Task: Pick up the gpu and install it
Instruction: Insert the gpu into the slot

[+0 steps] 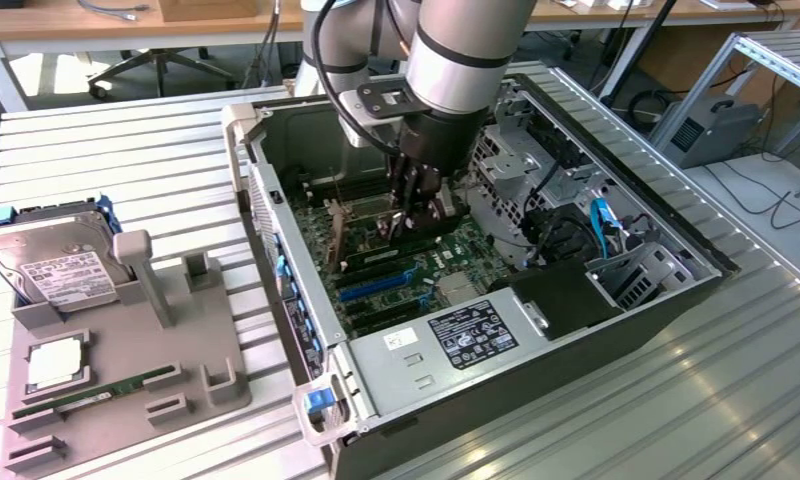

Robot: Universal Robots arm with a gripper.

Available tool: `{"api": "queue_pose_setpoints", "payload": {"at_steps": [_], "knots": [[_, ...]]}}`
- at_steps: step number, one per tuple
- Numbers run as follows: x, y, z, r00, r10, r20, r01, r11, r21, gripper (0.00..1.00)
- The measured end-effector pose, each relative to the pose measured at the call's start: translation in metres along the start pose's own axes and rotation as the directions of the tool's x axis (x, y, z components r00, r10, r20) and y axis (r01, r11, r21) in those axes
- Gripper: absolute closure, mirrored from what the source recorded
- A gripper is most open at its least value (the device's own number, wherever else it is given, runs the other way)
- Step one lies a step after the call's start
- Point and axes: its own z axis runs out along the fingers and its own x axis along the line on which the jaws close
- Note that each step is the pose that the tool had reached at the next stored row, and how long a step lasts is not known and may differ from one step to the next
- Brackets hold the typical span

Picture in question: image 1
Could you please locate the metal drive cage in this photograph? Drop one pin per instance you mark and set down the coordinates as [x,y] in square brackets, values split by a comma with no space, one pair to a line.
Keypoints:
[514,165]

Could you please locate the black slanted pole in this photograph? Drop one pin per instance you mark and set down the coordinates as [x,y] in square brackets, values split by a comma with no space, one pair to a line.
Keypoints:
[642,47]

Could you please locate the black expansion slot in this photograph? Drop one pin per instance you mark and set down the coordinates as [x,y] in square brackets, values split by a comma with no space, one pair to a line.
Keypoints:
[374,273]
[383,309]
[390,320]

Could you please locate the green motherboard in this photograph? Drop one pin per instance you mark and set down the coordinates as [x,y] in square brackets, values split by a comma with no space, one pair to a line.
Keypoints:
[470,252]

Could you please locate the graphics card with black cooler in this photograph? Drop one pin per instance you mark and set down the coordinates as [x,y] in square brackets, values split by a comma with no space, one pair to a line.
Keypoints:
[374,227]

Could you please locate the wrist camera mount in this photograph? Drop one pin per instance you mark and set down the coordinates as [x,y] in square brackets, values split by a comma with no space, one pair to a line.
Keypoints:
[381,100]

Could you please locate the metal disk bay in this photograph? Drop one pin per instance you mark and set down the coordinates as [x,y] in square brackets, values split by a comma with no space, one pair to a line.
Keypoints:
[634,285]

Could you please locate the brown cardboard box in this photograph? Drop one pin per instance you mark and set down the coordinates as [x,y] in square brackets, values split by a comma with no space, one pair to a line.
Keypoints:
[207,10]

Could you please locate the grey plastic parts rack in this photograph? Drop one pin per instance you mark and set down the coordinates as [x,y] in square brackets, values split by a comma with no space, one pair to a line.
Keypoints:
[121,345]

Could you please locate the blue expansion slot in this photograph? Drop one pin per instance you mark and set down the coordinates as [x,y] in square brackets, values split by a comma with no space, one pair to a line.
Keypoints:
[374,288]

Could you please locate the open black PC case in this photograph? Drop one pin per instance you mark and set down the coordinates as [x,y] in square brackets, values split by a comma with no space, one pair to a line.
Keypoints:
[641,325]

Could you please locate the silver CPU chip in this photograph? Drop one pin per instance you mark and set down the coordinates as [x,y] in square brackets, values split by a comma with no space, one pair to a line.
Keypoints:
[56,362]

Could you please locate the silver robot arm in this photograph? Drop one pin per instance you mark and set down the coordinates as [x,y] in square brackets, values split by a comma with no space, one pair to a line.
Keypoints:
[467,50]

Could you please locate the grey office chair base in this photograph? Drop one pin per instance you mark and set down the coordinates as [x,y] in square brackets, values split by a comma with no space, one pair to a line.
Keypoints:
[162,57]

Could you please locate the thin locking lever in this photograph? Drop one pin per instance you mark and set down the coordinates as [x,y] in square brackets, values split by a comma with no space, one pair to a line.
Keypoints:
[338,185]

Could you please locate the grey power supply unit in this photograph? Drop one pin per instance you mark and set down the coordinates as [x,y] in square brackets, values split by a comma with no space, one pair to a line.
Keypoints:
[401,370]

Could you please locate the black office chair base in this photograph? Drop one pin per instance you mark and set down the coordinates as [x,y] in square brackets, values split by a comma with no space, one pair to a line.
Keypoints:
[564,37]

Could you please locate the blue case latch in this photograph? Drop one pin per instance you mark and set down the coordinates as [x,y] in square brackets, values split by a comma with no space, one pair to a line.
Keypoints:
[319,402]

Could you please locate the black plastic fan shroud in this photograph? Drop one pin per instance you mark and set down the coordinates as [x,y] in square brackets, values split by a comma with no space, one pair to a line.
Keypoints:
[561,300]

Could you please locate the aluminium frame table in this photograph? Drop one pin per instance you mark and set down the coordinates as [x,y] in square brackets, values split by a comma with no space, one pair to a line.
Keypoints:
[774,47]

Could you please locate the green RAM stick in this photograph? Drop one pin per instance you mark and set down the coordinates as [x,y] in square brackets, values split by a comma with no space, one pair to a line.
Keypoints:
[130,384]
[383,256]

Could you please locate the wooden desk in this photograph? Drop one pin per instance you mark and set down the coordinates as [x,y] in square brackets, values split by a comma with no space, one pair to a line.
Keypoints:
[40,25]
[708,17]

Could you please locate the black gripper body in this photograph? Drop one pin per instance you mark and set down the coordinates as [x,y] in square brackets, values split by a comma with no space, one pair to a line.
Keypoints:
[441,140]

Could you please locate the silver hard disk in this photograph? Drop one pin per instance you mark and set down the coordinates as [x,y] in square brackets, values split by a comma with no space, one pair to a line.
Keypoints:
[60,265]

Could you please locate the grey controller box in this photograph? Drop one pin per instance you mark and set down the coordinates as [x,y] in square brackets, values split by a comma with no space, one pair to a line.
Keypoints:
[714,135]

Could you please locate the silver chipset heat sink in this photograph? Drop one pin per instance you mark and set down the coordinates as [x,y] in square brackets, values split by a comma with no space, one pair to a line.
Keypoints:
[459,289]

